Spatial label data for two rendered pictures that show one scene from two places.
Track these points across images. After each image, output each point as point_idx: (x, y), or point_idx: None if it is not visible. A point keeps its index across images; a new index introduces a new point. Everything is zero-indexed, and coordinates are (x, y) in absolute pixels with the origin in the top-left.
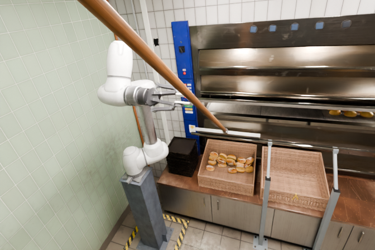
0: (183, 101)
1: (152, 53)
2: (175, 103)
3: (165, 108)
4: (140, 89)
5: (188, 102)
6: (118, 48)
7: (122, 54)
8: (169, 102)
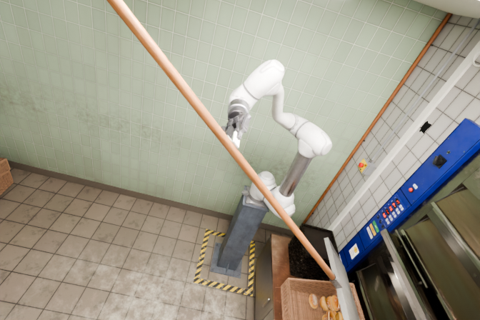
0: None
1: (148, 46)
2: None
3: None
4: (238, 107)
5: None
6: (265, 66)
7: (262, 72)
8: (227, 132)
